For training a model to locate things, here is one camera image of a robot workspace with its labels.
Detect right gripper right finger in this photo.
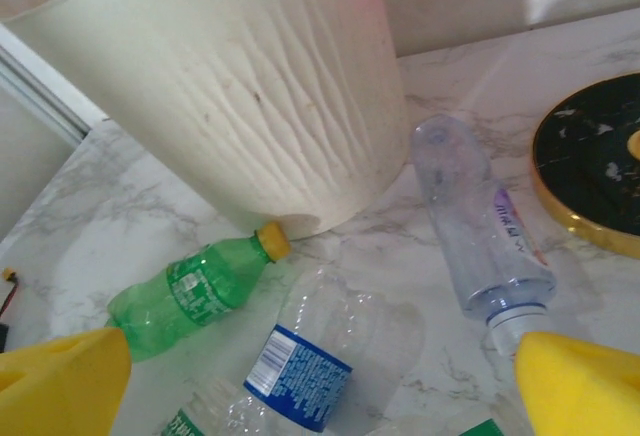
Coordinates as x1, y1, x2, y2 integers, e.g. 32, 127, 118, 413
513, 330, 640, 436

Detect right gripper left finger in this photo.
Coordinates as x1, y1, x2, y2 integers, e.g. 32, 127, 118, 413
0, 325, 134, 436

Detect clear bottle green white label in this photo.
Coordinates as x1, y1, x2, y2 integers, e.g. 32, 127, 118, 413
159, 378, 281, 436

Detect green soda bottle yellow cap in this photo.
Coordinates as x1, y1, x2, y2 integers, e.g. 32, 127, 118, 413
105, 220, 292, 362

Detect clear bottle purple label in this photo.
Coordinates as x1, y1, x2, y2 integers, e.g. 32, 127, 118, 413
409, 114, 559, 357

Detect clear bottle blue label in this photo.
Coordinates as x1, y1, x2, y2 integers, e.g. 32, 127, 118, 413
219, 265, 426, 435

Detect white ribbed plastic bin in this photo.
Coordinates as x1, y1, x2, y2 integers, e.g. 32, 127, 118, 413
0, 0, 412, 241

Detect orange connector with wire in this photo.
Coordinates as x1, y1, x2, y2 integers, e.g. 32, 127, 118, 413
0, 266, 24, 317

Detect gold wire rack black base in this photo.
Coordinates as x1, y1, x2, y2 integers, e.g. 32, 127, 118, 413
530, 0, 640, 260

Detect aluminium frame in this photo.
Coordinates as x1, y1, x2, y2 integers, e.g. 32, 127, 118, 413
0, 23, 109, 150

